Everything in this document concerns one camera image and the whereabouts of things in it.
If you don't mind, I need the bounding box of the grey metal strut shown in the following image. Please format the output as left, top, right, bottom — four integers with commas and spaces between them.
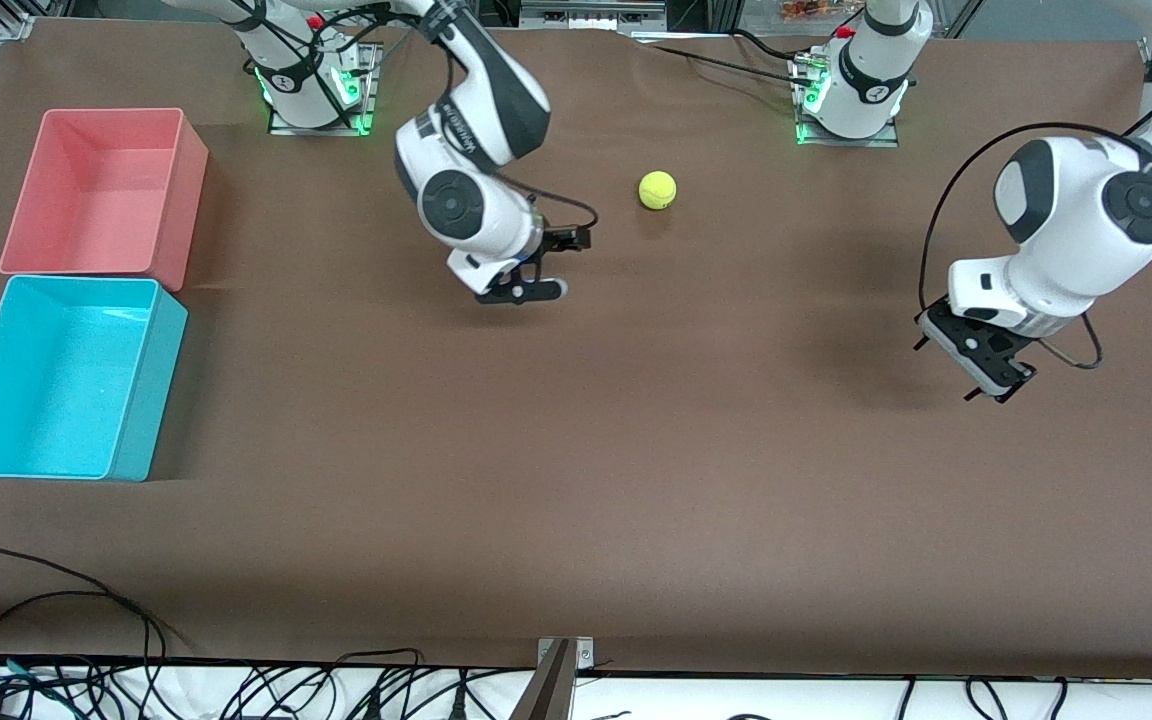
508, 640, 577, 720

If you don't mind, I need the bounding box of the silver aluminium frame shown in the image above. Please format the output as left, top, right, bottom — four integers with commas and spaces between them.
519, 0, 669, 33

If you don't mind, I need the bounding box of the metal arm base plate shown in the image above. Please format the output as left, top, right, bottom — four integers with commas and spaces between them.
267, 42, 382, 137
796, 50, 900, 149

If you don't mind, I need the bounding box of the yellow-green tennis ball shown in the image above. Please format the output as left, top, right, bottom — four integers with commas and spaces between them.
638, 170, 679, 212

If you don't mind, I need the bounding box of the black cable on table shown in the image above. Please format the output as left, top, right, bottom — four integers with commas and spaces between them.
636, 28, 822, 86

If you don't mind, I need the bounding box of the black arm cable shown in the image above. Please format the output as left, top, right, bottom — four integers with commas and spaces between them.
919, 45, 1152, 371
226, 0, 600, 233

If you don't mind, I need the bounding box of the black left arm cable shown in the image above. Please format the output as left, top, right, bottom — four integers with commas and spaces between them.
919, 45, 1152, 371

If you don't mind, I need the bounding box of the pink plastic bin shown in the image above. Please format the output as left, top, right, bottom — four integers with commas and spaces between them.
0, 108, 210, 293

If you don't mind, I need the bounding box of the blue plastic bin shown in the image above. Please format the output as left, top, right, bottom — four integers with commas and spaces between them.
0, 277, 189, 483

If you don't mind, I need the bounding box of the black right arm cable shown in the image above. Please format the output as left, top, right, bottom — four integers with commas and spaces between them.
226, 0, 600, 233

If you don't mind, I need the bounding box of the metal table edge bracket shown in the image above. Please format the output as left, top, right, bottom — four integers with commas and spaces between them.
536, 637, 595, 673

